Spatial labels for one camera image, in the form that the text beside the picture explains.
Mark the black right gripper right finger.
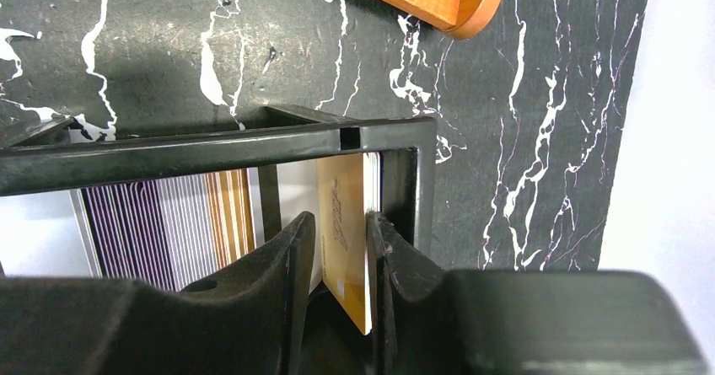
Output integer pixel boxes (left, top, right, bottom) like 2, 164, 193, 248
366, 212, 709, 374

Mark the stack of cards in box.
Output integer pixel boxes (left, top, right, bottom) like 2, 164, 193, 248
0, 152, 382, 294

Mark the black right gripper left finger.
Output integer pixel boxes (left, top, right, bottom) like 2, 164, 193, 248
1, 212, 315, 374

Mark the black card box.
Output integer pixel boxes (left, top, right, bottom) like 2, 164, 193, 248
1, 106, 436, 252

